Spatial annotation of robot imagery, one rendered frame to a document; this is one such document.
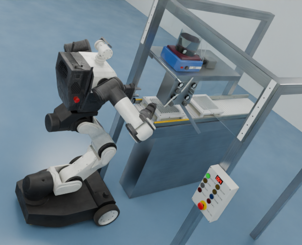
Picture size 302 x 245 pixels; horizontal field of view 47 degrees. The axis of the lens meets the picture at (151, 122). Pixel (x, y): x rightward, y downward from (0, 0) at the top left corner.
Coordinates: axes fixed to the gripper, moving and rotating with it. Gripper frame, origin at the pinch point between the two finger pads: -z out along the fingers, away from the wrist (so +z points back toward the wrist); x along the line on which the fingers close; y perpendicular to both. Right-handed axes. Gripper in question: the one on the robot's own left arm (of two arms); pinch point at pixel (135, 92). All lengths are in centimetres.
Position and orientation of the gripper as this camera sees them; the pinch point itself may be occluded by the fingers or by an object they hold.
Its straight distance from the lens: 241.1
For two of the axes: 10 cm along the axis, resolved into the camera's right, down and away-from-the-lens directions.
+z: -8.6, -0.1, -5.1
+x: -3.2, 7.8, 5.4
